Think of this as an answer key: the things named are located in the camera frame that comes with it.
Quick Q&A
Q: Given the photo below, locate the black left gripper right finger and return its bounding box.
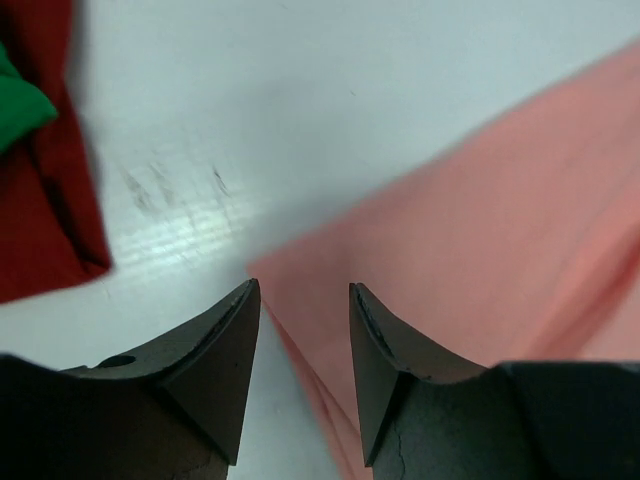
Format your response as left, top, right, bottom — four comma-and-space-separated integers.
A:
349, 283, 485, 467

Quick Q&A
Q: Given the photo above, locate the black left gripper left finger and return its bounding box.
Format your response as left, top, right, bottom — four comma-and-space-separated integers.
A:
63, 279, 260, 465

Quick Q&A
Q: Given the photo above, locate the pink t shirt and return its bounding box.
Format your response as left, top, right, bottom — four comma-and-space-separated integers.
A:
248, 43, 639, 479

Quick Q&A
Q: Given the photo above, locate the red folded t shirt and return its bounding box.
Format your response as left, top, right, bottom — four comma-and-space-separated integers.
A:
1, 1, 112, 302

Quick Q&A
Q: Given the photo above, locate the green folded t shirt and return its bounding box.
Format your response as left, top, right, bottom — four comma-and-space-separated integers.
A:
0, 44, 58, 153

